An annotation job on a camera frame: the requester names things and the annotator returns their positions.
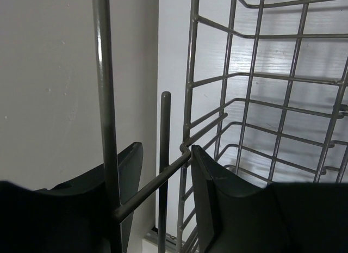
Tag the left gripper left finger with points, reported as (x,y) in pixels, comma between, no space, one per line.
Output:
(71,217)

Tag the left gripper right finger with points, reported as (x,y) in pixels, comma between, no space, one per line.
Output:
(234,215)

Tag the aluminium rail front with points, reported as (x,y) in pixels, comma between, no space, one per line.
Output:
(150,242)

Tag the grey wire dish rack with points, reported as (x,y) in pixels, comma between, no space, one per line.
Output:
(260,85)

